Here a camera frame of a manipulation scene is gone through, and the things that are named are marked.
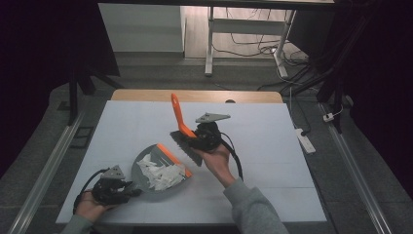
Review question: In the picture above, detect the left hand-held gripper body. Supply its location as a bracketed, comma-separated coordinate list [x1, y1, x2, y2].
[91, 164, 134, 207]

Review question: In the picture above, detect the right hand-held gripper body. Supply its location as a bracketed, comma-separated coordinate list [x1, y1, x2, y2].
[190, 111, 232, 152]

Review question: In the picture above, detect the grey dustpan with orange edge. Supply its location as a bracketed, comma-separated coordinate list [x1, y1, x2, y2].
[130, 142, 194, 196]

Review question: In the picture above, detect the orange brush with grey bristles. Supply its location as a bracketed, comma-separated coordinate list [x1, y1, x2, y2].
[169, 93, 205, 168]

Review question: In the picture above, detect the pile of white paper scraps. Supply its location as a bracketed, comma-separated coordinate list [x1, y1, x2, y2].
[135, 152, 187, 192]

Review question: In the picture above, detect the person's left hand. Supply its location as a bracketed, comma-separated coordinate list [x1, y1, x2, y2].
[74, 190, 115, 224]

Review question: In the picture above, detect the person's right hand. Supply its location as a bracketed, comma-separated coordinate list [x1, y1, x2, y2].
[194, 143, 237, 189]

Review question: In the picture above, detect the black floor plate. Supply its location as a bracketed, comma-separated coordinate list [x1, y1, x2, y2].
[69, 125, 95, 150]

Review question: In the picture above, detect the white board table cover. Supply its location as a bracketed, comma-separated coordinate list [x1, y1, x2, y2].
[56, 99, 327, 226]

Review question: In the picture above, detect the wooden table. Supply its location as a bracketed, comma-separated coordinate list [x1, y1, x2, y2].
[110, 89, 284, 104]

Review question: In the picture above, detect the white power strip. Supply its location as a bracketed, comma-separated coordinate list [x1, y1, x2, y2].
[294, 128, 318, 155]

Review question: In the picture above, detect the black tripod stand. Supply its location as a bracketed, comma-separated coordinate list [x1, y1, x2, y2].
[65, 62, 125, 127]

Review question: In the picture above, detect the white cabinet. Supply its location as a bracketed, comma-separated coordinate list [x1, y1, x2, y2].
[97, 3, 187, 54]

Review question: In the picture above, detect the black metal stand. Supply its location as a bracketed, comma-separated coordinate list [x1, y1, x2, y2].
[290, 9, 378, 135]

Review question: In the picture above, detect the black curtain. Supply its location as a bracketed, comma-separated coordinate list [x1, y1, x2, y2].
[0, 0, 121, 178]
[330, 0, 413, 199]

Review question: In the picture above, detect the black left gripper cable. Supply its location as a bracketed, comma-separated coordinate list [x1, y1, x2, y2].
[72, 168, 110, 215]

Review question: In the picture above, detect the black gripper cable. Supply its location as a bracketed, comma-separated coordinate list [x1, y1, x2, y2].
[219, 131, 244, 182]
[72, 168, 110, 215]

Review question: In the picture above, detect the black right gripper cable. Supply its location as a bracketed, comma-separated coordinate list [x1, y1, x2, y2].
[219, 131, 244, 182]

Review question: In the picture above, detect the aluminium rail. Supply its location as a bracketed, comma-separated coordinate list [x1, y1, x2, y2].
[7, 109, 86, 234]
[319, 102, 394, 234]

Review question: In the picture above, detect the tangle of floor cables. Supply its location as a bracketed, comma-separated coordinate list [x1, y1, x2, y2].
[212, 7, 320, 93]

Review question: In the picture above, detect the white desk frame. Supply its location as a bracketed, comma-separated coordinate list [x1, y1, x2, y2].
[204, 6, 297, 79]

